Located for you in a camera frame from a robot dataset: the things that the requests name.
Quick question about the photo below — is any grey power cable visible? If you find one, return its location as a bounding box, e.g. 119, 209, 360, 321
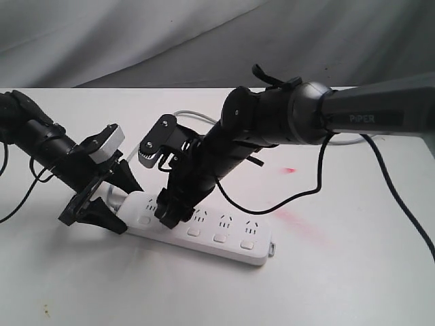
107, 109, 385, 212

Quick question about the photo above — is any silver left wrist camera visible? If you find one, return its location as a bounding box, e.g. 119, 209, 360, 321
89, 124, 125, 164

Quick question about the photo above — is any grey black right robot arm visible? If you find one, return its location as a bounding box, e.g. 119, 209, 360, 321
155, 73, 434, 228

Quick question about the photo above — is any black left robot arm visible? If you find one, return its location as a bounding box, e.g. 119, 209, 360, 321
1, 90, 142, 234

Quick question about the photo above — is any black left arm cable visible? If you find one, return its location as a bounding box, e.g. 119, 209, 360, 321
0, 128, 69, 224

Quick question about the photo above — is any white five-outlet power strip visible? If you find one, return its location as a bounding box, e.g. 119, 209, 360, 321
116, 192, 276, 266

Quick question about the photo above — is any grey backdrop cloth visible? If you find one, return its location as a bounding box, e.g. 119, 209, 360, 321
1, 1, 434, 88

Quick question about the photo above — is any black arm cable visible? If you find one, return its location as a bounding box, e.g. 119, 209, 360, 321
0, 128, 69, 224
213, 130, 435, 262

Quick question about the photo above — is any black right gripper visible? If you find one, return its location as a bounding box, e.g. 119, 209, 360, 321
154, 135, 221, 230

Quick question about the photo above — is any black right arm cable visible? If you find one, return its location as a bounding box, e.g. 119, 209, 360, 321
213, 130, 435, 262

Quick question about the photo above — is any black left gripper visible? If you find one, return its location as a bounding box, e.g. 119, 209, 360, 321
53, 151, 143, 234

